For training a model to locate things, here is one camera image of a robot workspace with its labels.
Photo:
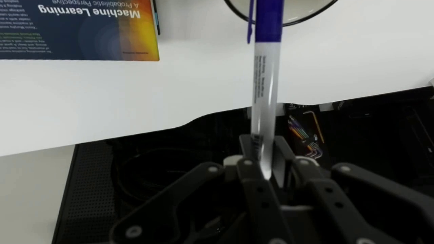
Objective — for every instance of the white marker with blue cap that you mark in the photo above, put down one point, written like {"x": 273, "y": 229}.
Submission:
{"x": 265, "y": 22}

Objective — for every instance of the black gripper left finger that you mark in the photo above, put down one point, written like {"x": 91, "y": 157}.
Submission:
{"x": 212, "y": 203}

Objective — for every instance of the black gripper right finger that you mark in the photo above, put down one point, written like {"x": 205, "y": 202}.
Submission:
{"x": 349, "y": 205}

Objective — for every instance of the colourful hex key set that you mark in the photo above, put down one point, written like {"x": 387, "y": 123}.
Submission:
{"x": 308, "y": 144}

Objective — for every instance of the dark blue hardcover book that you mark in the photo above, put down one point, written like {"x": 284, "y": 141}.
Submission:
{"x": 109, "y": 30}

